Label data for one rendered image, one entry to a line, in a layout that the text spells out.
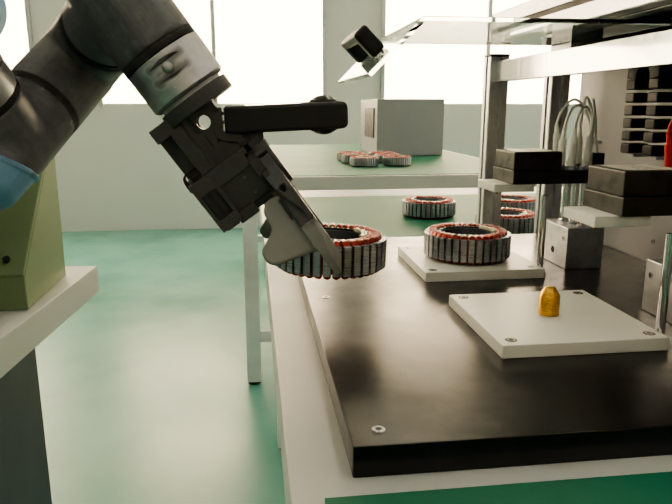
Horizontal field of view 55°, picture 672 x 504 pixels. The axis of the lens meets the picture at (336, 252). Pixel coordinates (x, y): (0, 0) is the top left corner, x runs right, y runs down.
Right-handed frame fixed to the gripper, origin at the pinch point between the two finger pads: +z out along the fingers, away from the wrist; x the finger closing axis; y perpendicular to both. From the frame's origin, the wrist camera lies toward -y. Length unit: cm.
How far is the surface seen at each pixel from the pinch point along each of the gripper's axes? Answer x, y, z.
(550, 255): -18.0, -22.6, 22.8
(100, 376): -169, 102, 30
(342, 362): 13.1, 4.6, 4.5
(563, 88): -35, -42, 10
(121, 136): -466, 93, -54
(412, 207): -65, -16, 19
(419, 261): -15.7, -7.5, 11.7
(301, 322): -3.7, 7.6, 5.1
